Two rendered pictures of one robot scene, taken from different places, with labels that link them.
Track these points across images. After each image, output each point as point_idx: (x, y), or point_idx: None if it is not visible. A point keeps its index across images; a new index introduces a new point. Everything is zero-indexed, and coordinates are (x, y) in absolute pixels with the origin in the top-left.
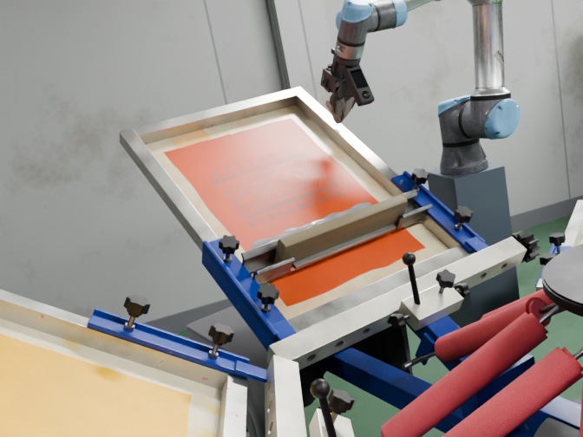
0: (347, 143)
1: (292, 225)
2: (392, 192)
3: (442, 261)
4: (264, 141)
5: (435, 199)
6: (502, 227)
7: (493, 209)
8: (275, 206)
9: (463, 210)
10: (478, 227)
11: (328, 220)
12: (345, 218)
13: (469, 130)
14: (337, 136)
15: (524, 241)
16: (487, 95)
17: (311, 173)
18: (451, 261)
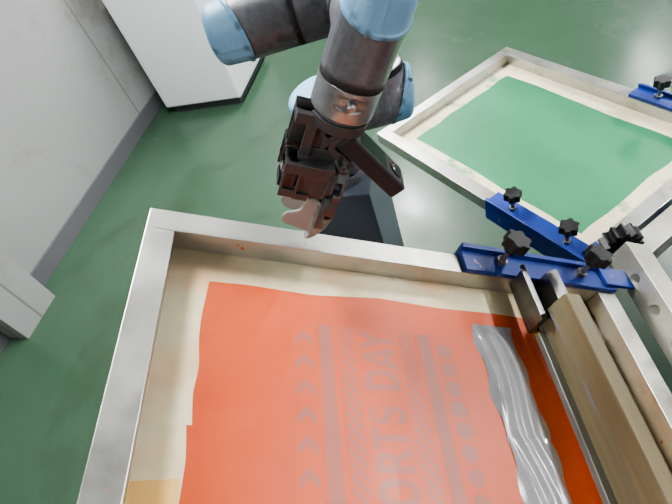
0: (351, 258)
1: (510, 477)
2: (465, 282)
3: (629, 331)
4: (254, 373)
5: (529, 256)
6: (391, 207)
7: (385, 196)
8: (456, 478)
9: (599, 251)
10: (386, 224)
11: (514, 411)
12: (632, 410)
13: (368, 125)
14: (320, 257)
15: (635, 238)
16: (392, 70)
17: (382, 356)
18: (628, 321)
